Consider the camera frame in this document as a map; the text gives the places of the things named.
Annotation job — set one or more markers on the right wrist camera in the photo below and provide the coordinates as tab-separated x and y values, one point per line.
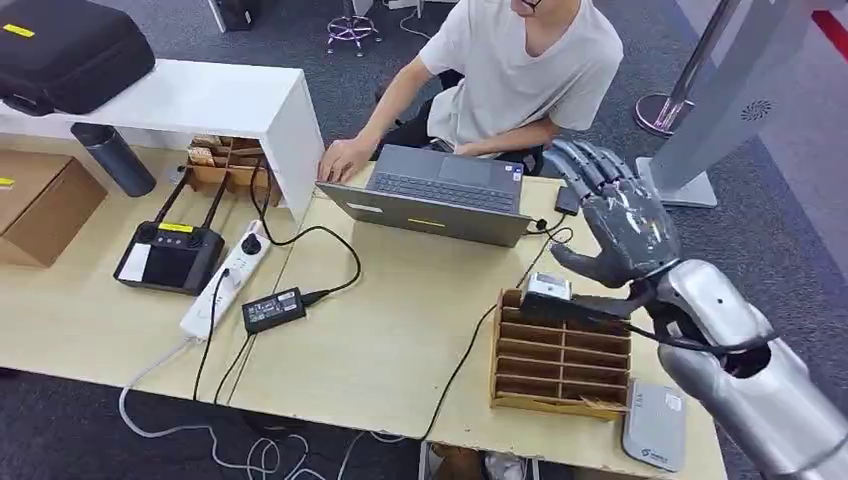
550	288

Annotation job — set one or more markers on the brown cardboard box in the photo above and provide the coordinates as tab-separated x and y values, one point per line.
40	204

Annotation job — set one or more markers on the wooden slotted card box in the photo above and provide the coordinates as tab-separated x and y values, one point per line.
560	364

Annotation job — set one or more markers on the white kiosk stand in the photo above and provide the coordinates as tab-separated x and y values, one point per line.
729	99

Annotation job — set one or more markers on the black office chair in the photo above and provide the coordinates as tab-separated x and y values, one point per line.
532	161

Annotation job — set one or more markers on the round black plug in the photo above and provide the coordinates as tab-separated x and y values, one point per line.
251	244

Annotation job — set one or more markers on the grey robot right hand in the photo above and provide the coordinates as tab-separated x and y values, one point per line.
629	232

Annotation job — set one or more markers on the white power strip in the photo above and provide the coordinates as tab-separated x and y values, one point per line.
225	288

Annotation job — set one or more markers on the grey laptop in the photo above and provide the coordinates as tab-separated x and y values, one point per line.
430	218

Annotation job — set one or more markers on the black laptop power adapter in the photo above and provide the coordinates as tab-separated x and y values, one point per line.
273	310

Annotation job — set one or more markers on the person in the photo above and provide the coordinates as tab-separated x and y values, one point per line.
517	79

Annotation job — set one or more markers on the pale grey card reader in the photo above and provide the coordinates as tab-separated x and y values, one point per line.
654	427

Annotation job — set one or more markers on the white desk shelf riser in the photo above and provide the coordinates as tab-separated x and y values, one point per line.
195	98

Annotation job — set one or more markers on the dark grey drink tumbler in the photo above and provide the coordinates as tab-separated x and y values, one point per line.
117	161

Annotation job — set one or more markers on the black fabric carry case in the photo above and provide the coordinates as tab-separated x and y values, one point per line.
69	60

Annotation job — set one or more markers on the person's right hand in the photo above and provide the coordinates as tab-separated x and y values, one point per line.
341	159

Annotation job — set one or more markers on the chrome stool base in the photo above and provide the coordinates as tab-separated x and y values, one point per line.
351	30

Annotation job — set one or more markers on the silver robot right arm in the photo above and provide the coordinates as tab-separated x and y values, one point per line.
762	397

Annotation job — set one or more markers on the small wooden card box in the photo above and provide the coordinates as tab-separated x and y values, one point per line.
215	173

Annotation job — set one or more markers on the black remote controller with antennas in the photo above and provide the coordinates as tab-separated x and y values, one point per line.
166	260

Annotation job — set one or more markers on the dark cabinet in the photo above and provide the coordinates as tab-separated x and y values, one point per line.
235	12

